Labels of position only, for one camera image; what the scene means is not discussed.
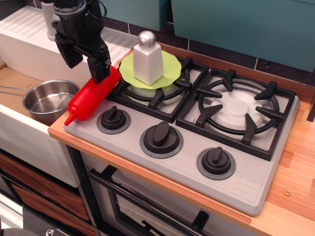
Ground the lime green plastic plate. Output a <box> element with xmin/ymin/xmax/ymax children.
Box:
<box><xmin>119</xmin><ymin>50</ymin><xmax>182</xmax><ymax>89</ymax></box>

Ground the grey toy faucet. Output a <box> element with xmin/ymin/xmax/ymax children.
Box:
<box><xmin>41</xmin><ymin>0</ymin><xmax>59</xmax><ymax>41</ymax></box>

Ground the black right stove knob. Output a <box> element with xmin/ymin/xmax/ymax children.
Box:
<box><xmin>196</xmin><ymin>147</ymin><xmax>236</xmax><ymax>180</ymax></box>

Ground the black stove knob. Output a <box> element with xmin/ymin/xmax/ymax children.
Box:
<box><xmin>97</xmin><ymin>106</ymin><xmax>131</xmax><ymax>135</ymax></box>
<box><xmin>196</xmin><ymin>147</ymin><xmax>236</xmax><ymax>180</ymax></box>
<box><xmin>140</xmin><ymin>121</ymin><xmax>184</xmax><ymax>159</ymax></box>

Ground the white toy sink unit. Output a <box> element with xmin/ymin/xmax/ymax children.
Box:
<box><xmin>0</xmin><ymin>5</ymin><xmax>143</xmax><ymax>189</ymax></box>

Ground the black left stove knob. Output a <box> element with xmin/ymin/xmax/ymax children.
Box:
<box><xmin>97</xmin><ymin>106</ymin><xmax>131</xmax><ymax>135</ymax></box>

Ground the black left burner grate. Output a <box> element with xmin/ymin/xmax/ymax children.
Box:
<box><xmin>107</xmin><ymin>57</ymin><xmax>209</xmax><ymax>122</ymax></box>

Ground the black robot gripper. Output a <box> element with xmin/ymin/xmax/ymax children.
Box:
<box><xmin>52</xmin><ymin>0</ymin><xmax>111</xmax><ymax>84</ymax></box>

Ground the wooden drawer front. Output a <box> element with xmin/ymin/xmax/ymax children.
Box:
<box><xmin>0</xmin><ymin>150</ymin><xmax>90</xmax><ymax>221</ymax></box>

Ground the oven door with black handle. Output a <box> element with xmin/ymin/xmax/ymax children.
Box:
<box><xmin>88</xmin><ymin>166</ymin><xmax>254</xmax><ymax>236</ymax></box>

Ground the black right burner grate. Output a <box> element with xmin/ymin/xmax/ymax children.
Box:
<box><xmin>176</xmin><ymin>69</ymin><xmax>299</xmax><ymax>161</ymax></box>

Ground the small steel saucepan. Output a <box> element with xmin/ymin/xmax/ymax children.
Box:
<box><xmin>4</xmin><ymin>80</ymin><xmax>80</xmax><ymax>124</ymax></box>

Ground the red ketchup squeeze bottle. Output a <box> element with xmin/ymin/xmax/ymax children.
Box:
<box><xmin>64</xmin><ymin>66</ymin><xmax>121</xmax><ymax>126</ymax></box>

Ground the black middle stove knob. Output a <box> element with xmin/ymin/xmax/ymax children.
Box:
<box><xmin>140</xmin><ymin>121</ymin><xmax>184</xmax><ymax>159</ymax></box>

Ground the grey toy stove top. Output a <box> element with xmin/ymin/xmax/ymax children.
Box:
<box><xmin>63</xmin><ymin>45</ymin><xmax>301</xmax><ymax>217</ymax></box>

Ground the black burner grate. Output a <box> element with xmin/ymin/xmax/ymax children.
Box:
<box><xmin>107</xmin><ymin>57</ymin><xmax>209</xmax><ymax>122</ymax></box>
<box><xmin>176</xmin><ymin>69</ymin><xmax>299</xmax><ymax>161</ymax></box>

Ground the white salt shaker silver cap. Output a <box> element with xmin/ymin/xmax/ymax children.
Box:
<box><xmin>133</xmin><ymin>30</ymin><xmax>164</xmax><ymax>86</ymax></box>

